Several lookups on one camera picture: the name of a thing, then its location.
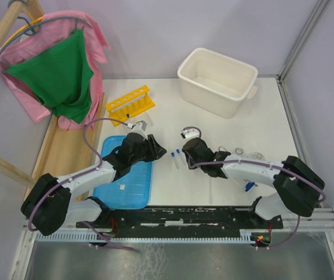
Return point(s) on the clear tube with blue cap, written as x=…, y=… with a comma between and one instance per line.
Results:
x=248, y=184

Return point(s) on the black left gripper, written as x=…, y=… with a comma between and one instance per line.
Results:
x=156, y=150

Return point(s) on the pink shirt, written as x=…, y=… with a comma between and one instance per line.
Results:
x=58, y=29

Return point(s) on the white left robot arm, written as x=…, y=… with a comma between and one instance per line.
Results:
x=51, y=201

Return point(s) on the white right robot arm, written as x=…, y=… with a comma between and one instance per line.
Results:
x=298, y=188

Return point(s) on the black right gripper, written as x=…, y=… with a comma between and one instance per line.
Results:
x=186, y=154

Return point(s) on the metal clamp tongs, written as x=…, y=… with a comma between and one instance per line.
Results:
x=223, y=149

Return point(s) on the aluminium frame rail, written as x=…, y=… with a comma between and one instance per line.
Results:
x=304, y=85

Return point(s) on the white plastic bin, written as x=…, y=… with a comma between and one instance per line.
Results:
x=216, y=82

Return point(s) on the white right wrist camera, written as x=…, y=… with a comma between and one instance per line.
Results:
x=189, y=133

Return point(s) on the yellow test tube rack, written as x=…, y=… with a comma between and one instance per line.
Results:
x=133, y=103

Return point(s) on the black mounting plate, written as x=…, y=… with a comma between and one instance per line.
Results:
x=183, y=222

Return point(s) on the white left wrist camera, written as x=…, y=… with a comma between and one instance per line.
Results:
x=139, y=128

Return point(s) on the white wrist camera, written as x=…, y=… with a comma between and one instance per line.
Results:
x=189, y=133
x=139, y=128

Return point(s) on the yellow clothes hanger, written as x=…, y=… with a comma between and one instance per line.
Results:
x=30, y=20

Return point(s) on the green cloth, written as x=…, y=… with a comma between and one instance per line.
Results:
x=59, y=77

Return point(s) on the small glass bottle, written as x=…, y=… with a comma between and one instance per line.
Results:
x=238, y=151

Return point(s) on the round glass flask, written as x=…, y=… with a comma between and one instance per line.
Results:
x=256, y=156

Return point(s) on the blue plastic tray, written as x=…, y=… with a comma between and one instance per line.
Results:
x=130, y=191

